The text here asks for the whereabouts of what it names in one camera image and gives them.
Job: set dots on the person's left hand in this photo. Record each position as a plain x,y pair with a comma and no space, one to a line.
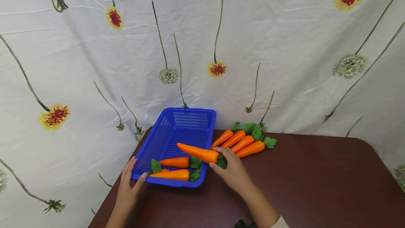
128,191

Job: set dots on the person's right index finger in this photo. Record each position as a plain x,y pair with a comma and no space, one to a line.
223,150

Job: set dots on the person's left fingers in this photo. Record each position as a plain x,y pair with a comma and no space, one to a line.
123,175

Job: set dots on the blue plastic basket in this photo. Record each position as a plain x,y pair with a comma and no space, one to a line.
190,119

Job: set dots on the person's right thumb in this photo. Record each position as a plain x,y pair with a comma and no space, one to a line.
214,167

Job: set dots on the person's right forearm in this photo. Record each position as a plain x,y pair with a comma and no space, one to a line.
262,208

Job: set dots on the person's right hand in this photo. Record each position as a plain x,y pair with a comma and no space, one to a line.
234,173

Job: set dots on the orange toy carrot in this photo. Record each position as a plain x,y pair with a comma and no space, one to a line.
155,165
222,138
243,144
251,149
234,138
172,175
175,162
199,152

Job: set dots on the person's left thumb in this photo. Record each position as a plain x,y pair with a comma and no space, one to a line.
141,181

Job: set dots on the person's left index finger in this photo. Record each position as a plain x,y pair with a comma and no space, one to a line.
132,167

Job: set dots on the person's left forearm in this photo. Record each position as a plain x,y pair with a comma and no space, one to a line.
117,217

